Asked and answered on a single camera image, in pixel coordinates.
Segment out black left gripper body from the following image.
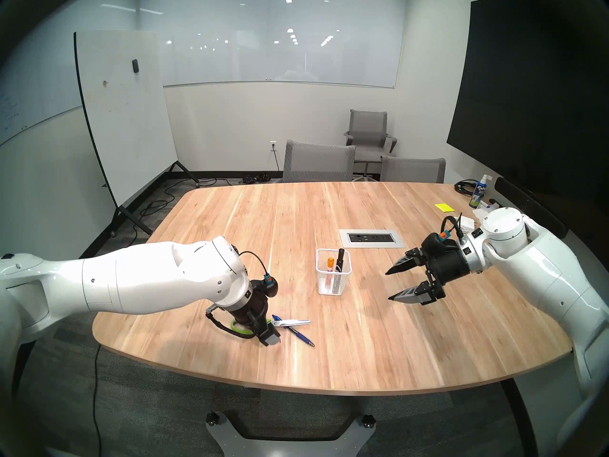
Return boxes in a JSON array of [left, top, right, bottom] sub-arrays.
[[228, 289, 272, 338]]

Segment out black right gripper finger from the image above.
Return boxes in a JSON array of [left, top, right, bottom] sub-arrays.
[[385, 249, 426, 276], [388, 281, 437, 306]]

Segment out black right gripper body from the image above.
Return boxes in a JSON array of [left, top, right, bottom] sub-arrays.
[[421, 249, 471, 305]]

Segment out green handled scissors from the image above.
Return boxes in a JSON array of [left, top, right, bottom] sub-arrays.
[[230, 316, 312, 338]]

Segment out blue ballpoint pen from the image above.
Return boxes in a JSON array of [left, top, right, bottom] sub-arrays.
[[272, 315, 315, 348]]

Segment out white mesh pen holder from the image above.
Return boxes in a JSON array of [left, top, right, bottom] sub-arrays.
[[316, 248, 353, 296]]

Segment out grey table power outlet panel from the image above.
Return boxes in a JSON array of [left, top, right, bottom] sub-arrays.
[[339, 229, 406, 249]]

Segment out whiteboard cleaner spray bottle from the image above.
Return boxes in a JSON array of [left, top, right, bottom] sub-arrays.
[[469, 174, 493, 209]]

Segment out grey mesh-back chair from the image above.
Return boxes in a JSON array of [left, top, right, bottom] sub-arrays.
[[380, 156, 447, 184], [283, 139, 357, 183]]

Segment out black video sound bar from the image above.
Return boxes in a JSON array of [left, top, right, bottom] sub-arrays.
[[494, 177, 570, 241]]

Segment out grey armrest swivel chair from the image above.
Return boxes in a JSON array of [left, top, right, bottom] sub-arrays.
[[344, 109, 398, 180]]

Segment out rolling whiteboard on stand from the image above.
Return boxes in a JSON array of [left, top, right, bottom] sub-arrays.
[[74, 30, 200, 238]]

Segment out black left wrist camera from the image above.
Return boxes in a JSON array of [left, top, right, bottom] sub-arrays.
[[250, 279, 279, 299]]

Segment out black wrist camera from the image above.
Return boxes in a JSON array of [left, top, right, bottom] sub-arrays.
[[250, 279, 279, 299], [421, 232, 460, 257]]

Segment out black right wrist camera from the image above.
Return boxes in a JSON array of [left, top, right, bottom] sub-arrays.
[[421, 232, 460, 257]]

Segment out right camera cable orange plug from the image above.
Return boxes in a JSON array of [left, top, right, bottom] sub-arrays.
[[439, 215, 466, 240]]

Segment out camera cable orange plug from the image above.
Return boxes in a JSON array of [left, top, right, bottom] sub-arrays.
[[237, 250, 274, 283], [439, 215, 466, 240]]

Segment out left camera cable orange plug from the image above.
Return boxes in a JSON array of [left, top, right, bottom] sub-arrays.
[[237, 250, 274, 283]]

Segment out black left gripper cable loop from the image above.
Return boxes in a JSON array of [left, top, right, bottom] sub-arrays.
[[206, 305, 255, 340]]

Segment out large black wall screen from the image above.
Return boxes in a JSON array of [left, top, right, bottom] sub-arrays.
[[446, 0, 609, 223]]

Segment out wall mounted glass whiteboard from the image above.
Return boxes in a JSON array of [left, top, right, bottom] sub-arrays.
[[162, 0, 398, 89]]

